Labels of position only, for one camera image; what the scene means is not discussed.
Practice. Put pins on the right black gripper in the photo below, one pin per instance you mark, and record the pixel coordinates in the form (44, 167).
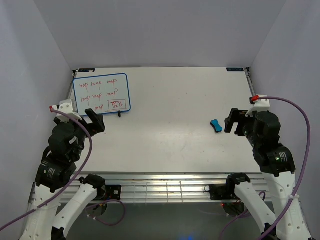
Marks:
(236, 115)

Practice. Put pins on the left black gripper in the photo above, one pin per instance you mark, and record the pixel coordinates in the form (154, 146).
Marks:
(97, 125)

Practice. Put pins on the blue foam whiteboard eraser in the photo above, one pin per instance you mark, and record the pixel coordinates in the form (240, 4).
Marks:
(216, 126)

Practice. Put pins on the blue-framed small whiteboard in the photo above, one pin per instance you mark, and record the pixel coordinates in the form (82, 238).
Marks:
(104, 94)

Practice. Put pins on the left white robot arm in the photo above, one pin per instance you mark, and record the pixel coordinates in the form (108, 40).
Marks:
(56, 172)

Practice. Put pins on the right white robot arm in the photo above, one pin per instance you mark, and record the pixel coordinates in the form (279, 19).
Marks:
(285, 221)

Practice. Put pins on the blue label right corner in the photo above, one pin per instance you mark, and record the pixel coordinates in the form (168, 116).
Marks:
(234, 69)

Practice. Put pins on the blue label corner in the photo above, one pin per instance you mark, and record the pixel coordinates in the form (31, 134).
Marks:
(234, 69)
(86, 70)

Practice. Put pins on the blue label left corner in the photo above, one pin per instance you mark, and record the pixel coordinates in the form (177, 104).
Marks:
(86, 70)

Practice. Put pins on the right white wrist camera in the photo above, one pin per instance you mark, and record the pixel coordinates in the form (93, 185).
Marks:
(259, 103)

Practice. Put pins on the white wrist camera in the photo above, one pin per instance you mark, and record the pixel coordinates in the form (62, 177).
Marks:
(66, 107)
(259, 103)

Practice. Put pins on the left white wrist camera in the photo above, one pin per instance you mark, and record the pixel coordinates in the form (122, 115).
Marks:
(66, 107)

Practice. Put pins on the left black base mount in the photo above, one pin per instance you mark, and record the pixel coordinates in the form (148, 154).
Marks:
(109, 192)

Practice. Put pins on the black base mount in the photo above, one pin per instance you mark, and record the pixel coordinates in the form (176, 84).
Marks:
(109, 192)
(217, 191)

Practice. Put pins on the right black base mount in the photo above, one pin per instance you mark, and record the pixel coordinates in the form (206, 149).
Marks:
(217, 191)

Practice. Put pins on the aluminium rail frame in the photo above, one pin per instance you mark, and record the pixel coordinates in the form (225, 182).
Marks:
(164, 188)

